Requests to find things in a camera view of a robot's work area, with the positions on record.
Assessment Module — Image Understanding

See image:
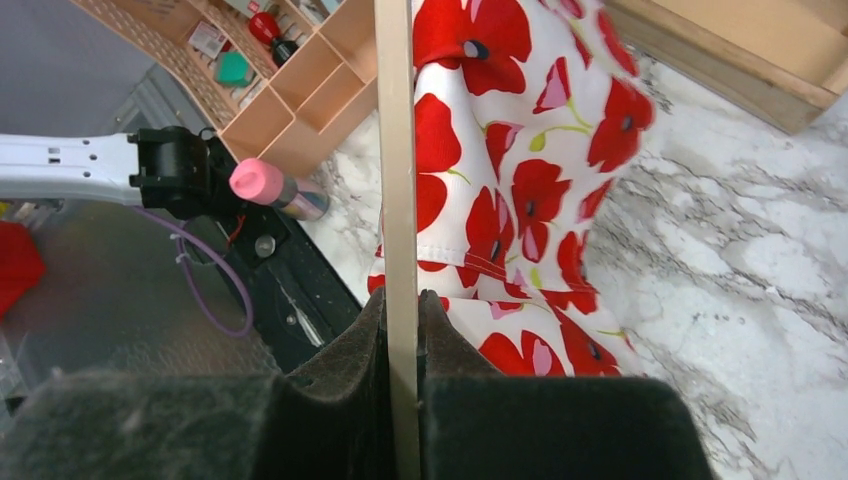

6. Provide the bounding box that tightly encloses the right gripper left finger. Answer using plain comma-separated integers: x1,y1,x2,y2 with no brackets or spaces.
1,291,391,479

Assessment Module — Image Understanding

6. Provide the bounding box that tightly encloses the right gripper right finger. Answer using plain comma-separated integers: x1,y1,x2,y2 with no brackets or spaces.
418,290,713,479

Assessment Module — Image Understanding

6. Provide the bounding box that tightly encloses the red poppy print cloth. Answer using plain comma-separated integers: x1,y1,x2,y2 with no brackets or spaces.
367,0,657,379

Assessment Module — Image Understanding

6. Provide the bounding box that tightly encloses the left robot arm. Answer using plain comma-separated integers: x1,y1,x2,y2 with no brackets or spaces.
1,126,242,220

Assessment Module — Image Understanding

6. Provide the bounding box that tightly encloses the pink capped bottle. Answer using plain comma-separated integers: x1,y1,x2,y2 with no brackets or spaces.
229,158,330,221

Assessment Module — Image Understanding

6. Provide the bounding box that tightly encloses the peach compartment tray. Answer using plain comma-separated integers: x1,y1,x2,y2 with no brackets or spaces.
218,1,377,176

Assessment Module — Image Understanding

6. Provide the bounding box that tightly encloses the red plastic bin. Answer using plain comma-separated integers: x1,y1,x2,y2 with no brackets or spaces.
1,221,46,317

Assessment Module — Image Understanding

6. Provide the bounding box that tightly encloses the peach plastic file organizer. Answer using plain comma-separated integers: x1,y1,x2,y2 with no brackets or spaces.
74,0,276,129

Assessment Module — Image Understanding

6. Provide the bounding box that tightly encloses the wooden clothes rack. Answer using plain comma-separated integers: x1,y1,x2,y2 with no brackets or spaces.
606,0,847,134

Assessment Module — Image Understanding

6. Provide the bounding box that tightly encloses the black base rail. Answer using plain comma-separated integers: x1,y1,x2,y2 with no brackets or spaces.
178,205,364,376

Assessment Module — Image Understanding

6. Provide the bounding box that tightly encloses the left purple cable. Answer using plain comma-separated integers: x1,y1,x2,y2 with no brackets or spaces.
129,205,256,340

